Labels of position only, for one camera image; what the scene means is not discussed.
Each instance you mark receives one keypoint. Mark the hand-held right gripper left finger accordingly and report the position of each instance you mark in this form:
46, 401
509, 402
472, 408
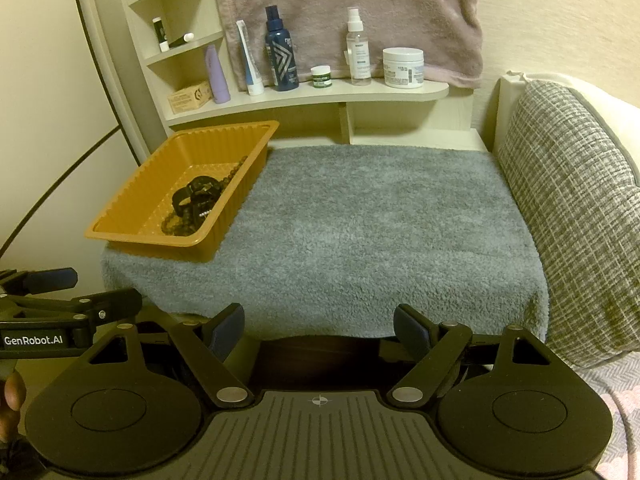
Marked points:
227, 330

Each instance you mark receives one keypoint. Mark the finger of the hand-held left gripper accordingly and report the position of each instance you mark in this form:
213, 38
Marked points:
117, 301
50, 280

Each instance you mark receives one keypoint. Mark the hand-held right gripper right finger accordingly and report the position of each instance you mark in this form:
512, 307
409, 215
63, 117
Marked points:
412, 330

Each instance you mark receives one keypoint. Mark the orange plastic tray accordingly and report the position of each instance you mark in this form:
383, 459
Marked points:
145, 210

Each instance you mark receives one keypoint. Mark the black wristwatch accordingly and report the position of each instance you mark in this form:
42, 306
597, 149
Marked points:
197, 191

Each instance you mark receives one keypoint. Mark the person's left hand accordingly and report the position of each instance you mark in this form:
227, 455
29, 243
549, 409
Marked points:
12, 395

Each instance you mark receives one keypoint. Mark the grey fluffy towel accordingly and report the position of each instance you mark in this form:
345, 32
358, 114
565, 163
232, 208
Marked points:
350, 240

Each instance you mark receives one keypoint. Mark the grey checked pillow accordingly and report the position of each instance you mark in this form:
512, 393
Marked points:
570, 210

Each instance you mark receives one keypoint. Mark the small cardboard box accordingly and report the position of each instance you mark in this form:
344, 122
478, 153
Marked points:
189, 97

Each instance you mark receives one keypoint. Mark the pink patterned bed sheet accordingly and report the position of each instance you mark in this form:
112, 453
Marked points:
620, 410

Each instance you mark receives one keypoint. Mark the cream shelf unit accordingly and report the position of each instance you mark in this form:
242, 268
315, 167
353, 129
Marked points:
350, 97

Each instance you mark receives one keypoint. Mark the lilac bottle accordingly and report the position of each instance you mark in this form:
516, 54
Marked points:
218, 77

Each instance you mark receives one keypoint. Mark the white cream jar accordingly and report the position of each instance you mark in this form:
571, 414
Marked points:
403, 69

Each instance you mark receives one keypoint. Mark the white blue tube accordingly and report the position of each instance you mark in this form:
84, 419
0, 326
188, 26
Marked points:
250, 65

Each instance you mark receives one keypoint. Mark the small green white jar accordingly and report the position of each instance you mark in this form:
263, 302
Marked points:
321, 78

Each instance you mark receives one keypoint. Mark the small black tube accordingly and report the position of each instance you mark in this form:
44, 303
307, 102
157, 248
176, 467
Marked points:
180, 40

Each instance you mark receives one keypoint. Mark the black white lip balm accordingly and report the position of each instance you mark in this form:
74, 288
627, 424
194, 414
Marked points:
160, 34

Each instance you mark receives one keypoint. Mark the dark blue spray bottle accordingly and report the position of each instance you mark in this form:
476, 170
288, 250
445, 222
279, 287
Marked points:
281, 60

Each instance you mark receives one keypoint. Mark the clear spray bottle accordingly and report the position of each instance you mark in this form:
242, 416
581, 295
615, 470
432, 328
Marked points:
358, 57

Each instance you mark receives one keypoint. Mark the pink hanging towel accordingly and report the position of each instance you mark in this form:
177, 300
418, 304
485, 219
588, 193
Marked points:
400, 5

